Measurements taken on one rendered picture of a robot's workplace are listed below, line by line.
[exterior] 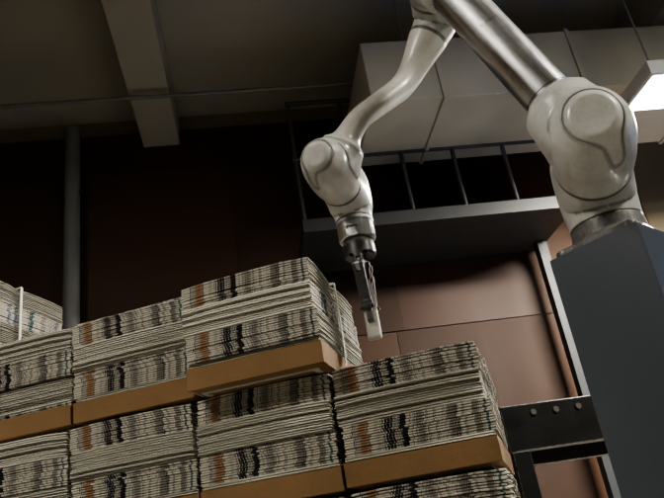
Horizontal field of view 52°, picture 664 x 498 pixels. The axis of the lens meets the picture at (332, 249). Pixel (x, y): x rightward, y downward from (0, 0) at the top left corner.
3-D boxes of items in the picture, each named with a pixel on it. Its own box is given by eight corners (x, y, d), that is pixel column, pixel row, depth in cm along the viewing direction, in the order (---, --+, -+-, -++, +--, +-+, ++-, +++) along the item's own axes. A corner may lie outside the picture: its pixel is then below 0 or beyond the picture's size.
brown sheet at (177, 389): (194, 396, 140) (193, 375, 142) (71, 423, 146) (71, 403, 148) (264, 421, 174) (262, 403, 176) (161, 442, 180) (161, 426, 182)
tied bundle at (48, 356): (71, 427, 146) (72, 324, 155) (-43, 453, 152) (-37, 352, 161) (162, 445, 179) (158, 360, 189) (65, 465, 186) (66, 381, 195)
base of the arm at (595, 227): (683, 242, 148) (674, 218, 150) (633, 222, 134) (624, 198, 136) (607, 274, 160) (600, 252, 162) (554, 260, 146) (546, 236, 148)
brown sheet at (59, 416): (70, 424, 146) (70, 403, 148) (-42, 449, 152) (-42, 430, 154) (161, 443, 180) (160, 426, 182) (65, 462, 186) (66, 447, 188)
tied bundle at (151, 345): (195, 399, 140) (188, 293, 149) (69, 427, 146) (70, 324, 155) (264, 423, 173) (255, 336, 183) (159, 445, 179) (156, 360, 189)
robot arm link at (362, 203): (340, 235, 171) (322, 214, 160) (331, 181, 178) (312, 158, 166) (381, 223, 169) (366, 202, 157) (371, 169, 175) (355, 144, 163)
